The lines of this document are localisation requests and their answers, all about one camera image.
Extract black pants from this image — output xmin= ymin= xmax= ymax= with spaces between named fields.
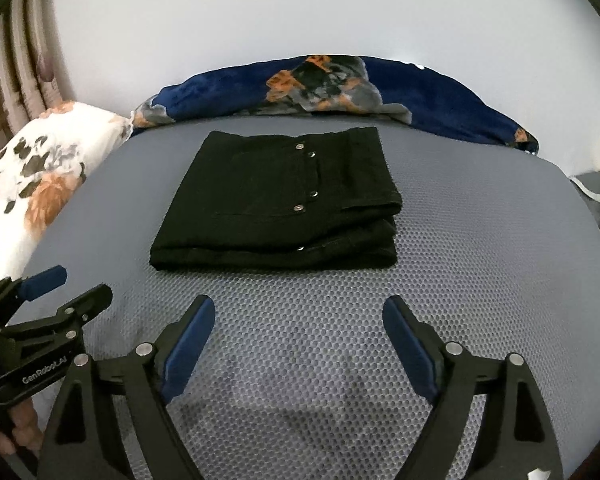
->
xmin=149 ymin=127 xmax=402 ymax=272

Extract left hand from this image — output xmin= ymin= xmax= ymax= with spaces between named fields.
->
xmin=0 ymin=399 xmax=44 ymax=456

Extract white floral pillow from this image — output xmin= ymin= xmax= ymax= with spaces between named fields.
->
xmin=0 ymin=101 xmax=132 ymax=281

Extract grey mesh mattress cover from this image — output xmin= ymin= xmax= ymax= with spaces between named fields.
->
xmin=17 ymin=117 xmax=600 ymax=479

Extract beige curtain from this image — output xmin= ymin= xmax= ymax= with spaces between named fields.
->
xmin=0 ymin=0 xmax=64 ymax=149

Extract grey white-trimmed cloth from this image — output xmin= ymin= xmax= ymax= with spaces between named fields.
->
xmin=569 ymin=169 xmax=600 ymax=212

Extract navy floral blanket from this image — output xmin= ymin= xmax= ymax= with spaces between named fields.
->
xmin=131 ymin=54 xmax=539 ymax=154

